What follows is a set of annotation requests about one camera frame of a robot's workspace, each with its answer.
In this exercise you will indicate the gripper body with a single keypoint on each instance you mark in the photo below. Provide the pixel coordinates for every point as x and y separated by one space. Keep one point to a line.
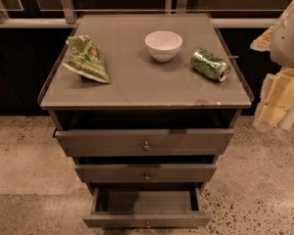
289 41

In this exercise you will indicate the grey bottom drawer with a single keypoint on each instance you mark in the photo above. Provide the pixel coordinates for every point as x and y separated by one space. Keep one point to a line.
150 205

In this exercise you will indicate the grey drawer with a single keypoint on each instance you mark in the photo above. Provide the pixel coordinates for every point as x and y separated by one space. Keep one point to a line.
143 142
150 205
137 173

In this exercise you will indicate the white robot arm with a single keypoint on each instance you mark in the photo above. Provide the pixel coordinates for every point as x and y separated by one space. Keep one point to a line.
279 39

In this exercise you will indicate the grey middle drawer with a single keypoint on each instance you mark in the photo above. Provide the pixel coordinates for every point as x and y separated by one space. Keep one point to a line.
137 173

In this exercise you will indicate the grey drawer cabinet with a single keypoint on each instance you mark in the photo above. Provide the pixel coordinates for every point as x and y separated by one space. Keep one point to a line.
144 93

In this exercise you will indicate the grey top drawer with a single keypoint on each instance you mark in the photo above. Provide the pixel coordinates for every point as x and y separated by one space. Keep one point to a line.
143 142

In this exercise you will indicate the crushed green soda can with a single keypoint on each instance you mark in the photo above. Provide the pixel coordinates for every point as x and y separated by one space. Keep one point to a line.
210 65

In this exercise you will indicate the white ceramic bowl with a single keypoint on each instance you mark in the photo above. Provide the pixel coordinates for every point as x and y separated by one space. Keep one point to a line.
163 45

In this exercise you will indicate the green chip bag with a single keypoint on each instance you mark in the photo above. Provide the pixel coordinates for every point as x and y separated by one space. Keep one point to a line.
87 59

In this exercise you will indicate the white cylindrical post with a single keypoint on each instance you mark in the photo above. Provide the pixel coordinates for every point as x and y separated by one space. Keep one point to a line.
288 120

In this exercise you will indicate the metal railing frame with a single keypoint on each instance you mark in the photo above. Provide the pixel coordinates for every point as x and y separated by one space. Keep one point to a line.
69 13

